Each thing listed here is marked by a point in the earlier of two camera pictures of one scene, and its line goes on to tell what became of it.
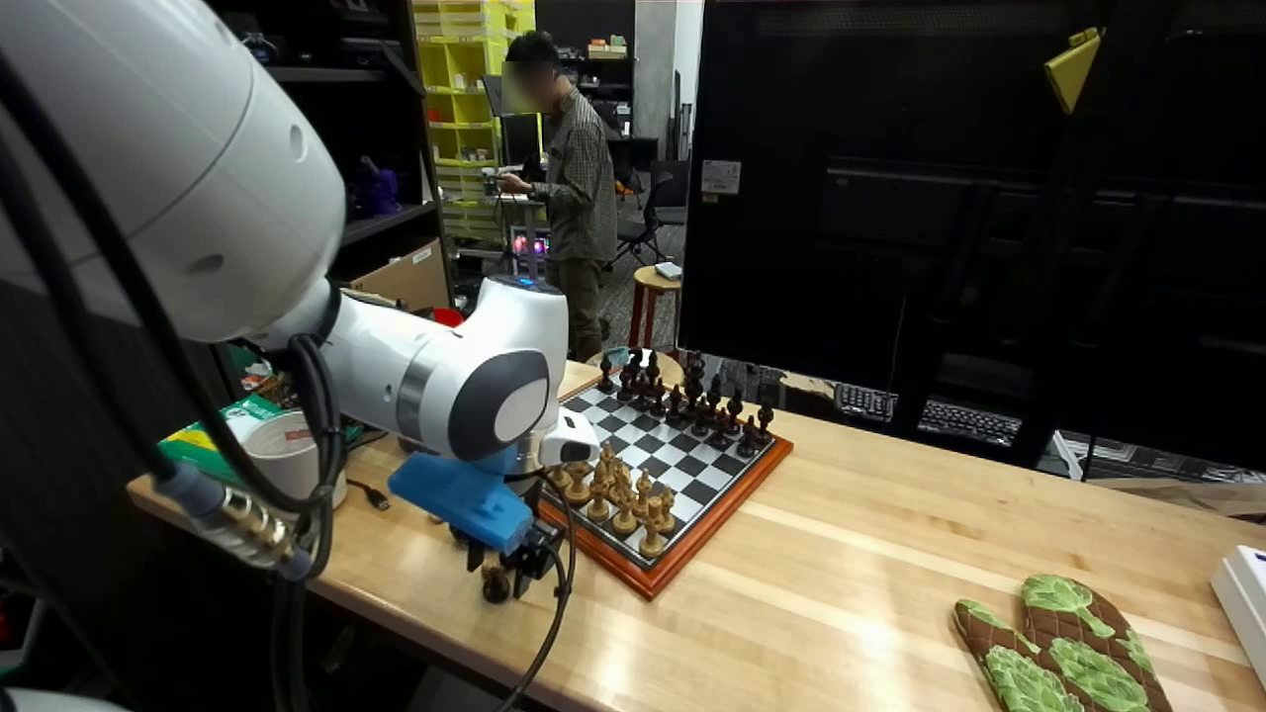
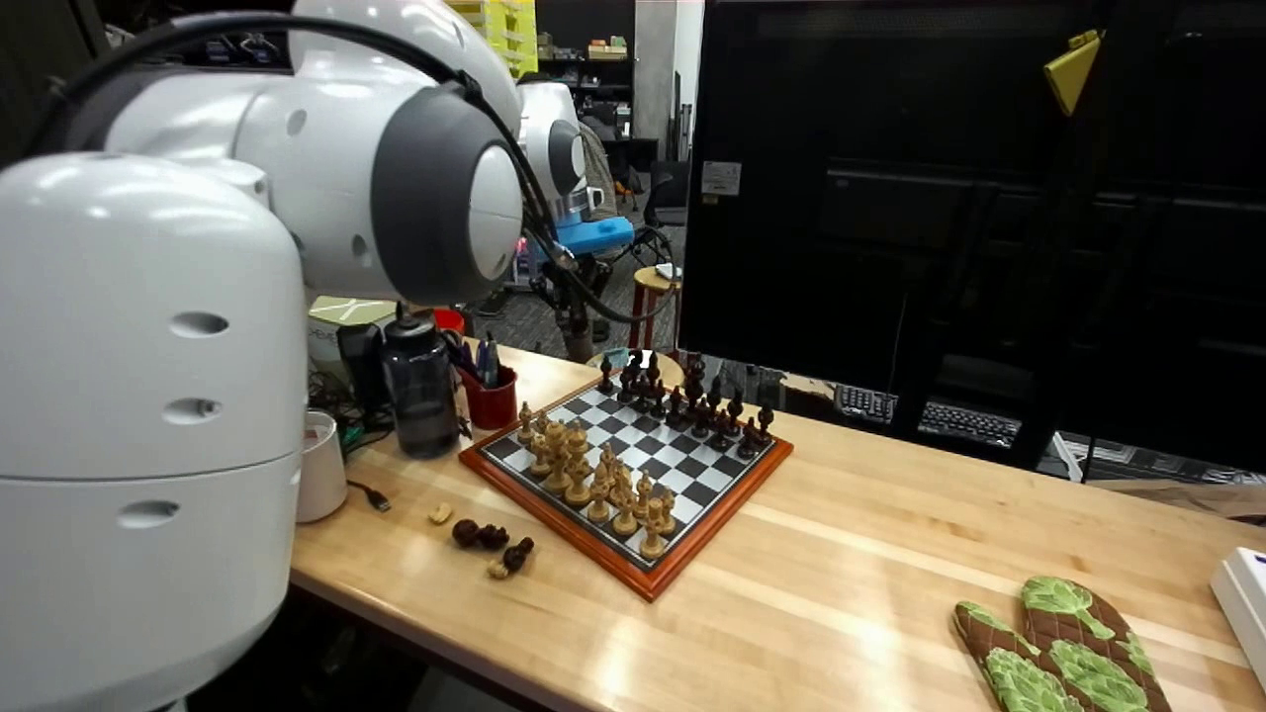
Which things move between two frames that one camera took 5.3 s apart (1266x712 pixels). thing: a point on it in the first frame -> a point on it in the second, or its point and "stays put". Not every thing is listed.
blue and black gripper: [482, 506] -> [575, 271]
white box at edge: [1244, 581] stays put
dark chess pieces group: [683, 398] stays put
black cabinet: [898, 194] stays put
